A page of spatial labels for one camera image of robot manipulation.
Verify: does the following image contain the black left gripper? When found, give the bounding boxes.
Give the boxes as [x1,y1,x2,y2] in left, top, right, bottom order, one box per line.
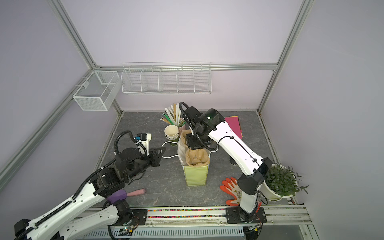
[125,146,166,182]

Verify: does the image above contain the brown pulp cup carrier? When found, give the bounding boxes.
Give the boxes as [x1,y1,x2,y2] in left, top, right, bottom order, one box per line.
[178,130,210,168]

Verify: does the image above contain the paper cups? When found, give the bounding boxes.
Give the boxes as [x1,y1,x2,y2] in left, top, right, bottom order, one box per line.
[164,125,180,146]

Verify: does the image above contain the green white paper bag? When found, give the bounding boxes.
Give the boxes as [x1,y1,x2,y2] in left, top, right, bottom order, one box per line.
[162,141,211,187]

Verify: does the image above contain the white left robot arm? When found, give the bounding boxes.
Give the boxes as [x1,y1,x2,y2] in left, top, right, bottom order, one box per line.
[15,131,166,240]

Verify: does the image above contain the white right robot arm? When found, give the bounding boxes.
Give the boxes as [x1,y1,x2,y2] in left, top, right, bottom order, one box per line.
[179,102,272,223]

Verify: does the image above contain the pink straw holder cup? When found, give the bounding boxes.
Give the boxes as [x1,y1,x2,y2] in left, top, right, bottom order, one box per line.
[179,123,186,133]

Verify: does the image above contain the bundle of wrapped straws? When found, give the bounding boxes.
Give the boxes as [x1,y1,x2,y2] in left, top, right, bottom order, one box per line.
[161,104,186,128]

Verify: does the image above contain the stack of black cup lids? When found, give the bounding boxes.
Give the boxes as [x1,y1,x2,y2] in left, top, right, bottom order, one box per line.
[229,155,238,166]

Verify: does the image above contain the orange white work glove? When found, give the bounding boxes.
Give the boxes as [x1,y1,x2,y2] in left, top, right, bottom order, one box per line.
[220,177,242,207]

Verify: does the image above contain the potted green plant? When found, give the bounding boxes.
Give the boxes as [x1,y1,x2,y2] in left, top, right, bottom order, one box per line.
[260,164,309,202]

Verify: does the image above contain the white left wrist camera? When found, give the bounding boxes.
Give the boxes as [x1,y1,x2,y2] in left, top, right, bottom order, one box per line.
[135,133,152,156]

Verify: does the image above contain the long white wire shelf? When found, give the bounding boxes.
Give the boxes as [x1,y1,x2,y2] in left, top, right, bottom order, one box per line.
[121,62,212,95]

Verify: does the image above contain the small white wire basket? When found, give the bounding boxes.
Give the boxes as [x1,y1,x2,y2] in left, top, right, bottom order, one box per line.
[73,71,121,112]

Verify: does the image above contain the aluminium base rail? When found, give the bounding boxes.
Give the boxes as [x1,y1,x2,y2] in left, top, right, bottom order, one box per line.
[91,205,319,240]

